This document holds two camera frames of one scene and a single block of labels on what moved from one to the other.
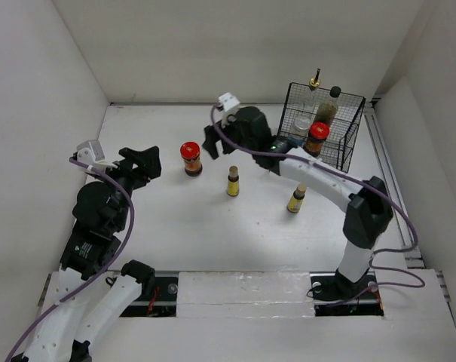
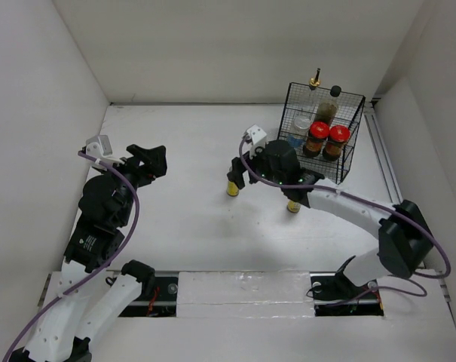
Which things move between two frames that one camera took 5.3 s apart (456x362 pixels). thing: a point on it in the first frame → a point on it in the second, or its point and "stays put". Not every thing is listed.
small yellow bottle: [233, 182] stays put
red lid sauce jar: [318, 133] stays put
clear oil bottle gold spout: [311, 105] stays put
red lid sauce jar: [190, 152] → [338, 136]
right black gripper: [211, 139] → [237, 173]
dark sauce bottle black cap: [328, 110] stays put
